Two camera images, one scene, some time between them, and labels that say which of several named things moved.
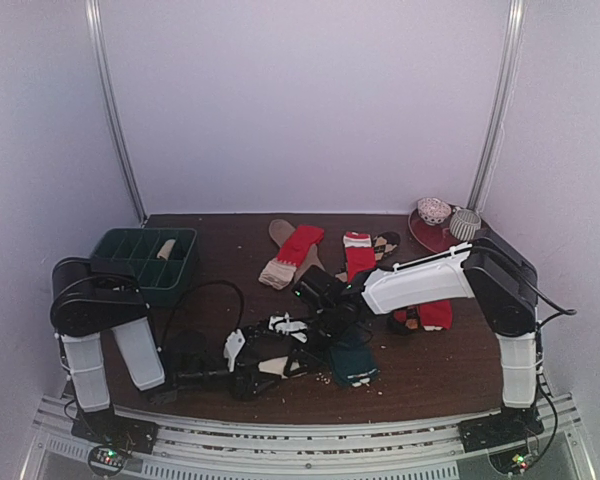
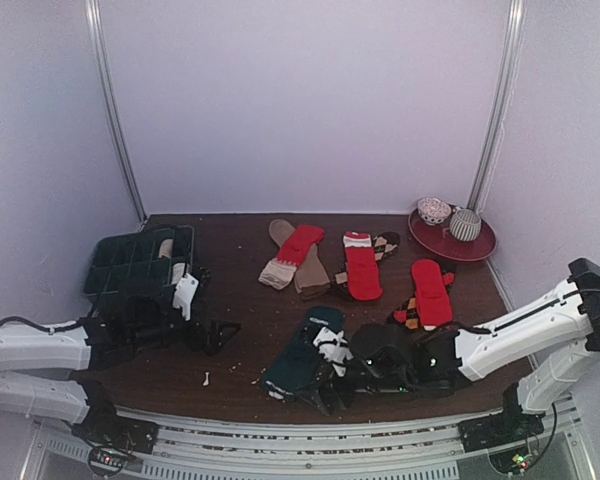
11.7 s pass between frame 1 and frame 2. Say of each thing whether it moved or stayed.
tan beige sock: stayed
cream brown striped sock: moved
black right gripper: moved
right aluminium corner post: stayed
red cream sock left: stayed
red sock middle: stayed
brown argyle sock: stayed
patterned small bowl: stayed
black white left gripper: moved
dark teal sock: moved
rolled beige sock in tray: stayed
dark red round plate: stayed
